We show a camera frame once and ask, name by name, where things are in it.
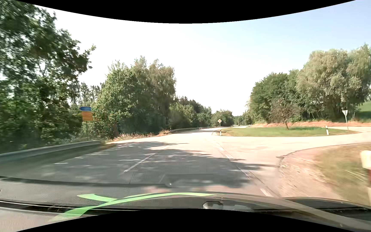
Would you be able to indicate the grass verge with gravel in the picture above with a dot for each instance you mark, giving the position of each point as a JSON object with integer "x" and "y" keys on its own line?
{"x": 337, "y": 167}

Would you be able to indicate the grey asphalt road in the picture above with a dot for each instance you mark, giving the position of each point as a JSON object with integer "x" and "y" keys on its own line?
{"x": 185, "y": 151}

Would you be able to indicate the grey metal guard rail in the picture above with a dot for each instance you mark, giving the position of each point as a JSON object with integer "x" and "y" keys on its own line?
{"x": 43, "y": 149}
{"x": 185, "y": 129}

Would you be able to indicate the triangular give way sign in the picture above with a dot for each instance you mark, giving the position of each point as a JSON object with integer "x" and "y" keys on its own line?
{"x": 345, "y": 114}

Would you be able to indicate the blue and yellow direction sign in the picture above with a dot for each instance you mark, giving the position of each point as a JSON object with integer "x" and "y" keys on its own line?
{"x": 86, "y": 113}

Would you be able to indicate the car's own bonnet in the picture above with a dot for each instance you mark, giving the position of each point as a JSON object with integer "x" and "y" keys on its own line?
{"x": 172, "y": 201}

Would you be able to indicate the small bare tree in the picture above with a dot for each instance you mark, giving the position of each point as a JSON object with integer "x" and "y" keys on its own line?
{"x": 283, "y": 111}

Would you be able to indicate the diamond priority road sign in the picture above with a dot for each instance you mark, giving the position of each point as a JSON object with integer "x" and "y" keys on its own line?
{"x": 219, "y": 121}

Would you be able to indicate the dry grass verge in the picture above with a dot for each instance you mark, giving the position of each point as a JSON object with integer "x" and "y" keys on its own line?
{"x": 140, "y": 135}

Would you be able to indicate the grass traffic island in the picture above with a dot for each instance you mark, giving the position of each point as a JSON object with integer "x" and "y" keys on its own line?
{"x": 279, "y": 131}

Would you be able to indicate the group of large trees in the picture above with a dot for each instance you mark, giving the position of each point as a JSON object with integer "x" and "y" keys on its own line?
{"x": 317, "y": 87}

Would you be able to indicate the row of trees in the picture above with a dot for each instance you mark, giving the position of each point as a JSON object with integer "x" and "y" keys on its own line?
{"x": 43, "y": 96}

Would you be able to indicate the road markings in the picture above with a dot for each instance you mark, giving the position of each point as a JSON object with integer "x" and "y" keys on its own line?
{"x": 139, "y": 162}

